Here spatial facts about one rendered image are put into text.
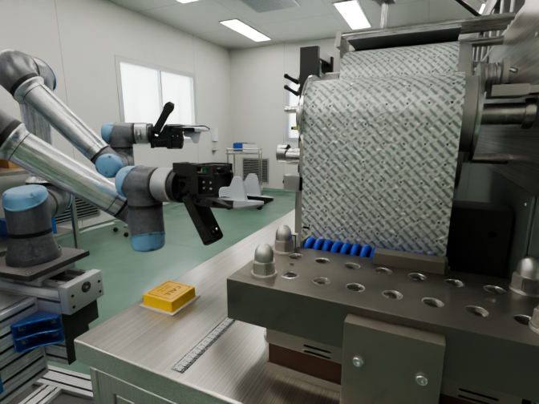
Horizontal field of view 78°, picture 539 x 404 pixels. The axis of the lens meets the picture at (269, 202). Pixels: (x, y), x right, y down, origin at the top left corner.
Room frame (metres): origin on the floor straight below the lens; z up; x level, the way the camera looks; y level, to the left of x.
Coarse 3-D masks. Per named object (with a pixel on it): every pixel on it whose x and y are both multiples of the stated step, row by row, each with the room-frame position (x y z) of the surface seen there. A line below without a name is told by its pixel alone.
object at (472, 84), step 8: (472, 80) 0.50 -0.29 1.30; (472, 88) 0.49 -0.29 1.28; (464, 96) 0.49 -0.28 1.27; (472, 96) 0.49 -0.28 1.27; (464, 104) 0.49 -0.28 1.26; (472, 104) 0.48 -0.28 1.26; (464, 112) 0.48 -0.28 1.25; (472, 112) 0.48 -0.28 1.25; (464, 120) 0.49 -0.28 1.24; (472, 120) 0.48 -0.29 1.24; (464, 128) 0.49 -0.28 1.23; (472, 128) 0.48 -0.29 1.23; (464, 136) 0.49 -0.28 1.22; (464, 144) 0.50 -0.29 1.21
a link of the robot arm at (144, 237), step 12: (156, 204) 0.72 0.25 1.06; (132, 216) 0.71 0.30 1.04; (144, 216) 0.70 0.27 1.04; (156, 216) 0.72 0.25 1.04; (132, 228) 0.71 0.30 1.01; (144, 228) 0.70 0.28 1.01; (156, 228) 0.72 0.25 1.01; (132, 240) 0.71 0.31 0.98; (144, 240) 0.70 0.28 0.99; (156, 240) 0.72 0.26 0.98
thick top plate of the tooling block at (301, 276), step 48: (240, 288) 0.41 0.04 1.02; (288, 288) 0.39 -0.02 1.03; (336, 288) 0.39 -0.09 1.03; (384, 288) 0.39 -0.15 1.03; (432, 288) 0.39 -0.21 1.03; (480, 288) 0.39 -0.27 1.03; (336, 336) 0.35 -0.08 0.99; (480, 336) 0.29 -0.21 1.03; (528, 336) 0.29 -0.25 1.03; (480, 384) 0.29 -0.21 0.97; (528, 384) 0.27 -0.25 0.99
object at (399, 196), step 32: (320, 160) 0.57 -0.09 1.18; (352, 160) 0.54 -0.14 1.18; (384, 160) 0.52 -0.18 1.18; (416, 160) 0.50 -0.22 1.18; (448, 160) 0.49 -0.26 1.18; (320, 192) 0.57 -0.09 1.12; (352, 192) 0.54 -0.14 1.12; (384, 192) 0.52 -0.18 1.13; (416, 192) 0.50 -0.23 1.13; (448, 192) 0.48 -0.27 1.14; (320, 224) 0.57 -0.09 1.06; (352, 224) 0.54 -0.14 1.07; (384, 224) 0.52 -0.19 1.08; (416, 224) 0.50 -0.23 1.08; (448, 224) 0.48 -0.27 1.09
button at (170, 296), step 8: (160, 288) 0.60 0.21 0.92; (168, 288) 0.60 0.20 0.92; (176, 288) 0.60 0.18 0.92; (184, 288) 0.60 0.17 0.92; (192, 288) 0.60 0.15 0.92; (144, 296) 0.57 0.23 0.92; (152, 296) 0.57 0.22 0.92; (160, 296) 0.57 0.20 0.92; (168, 296) 0.57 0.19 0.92; (176, 296) 0.57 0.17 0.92; (184, 296) 0.58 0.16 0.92; (192, 296) 0.60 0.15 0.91; (144, 304) 0.57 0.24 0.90; (152, 304) 0.56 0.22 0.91; (160, 304) 0.56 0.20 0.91; (168, 304) 0.55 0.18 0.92; (176, 304) 0.56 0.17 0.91
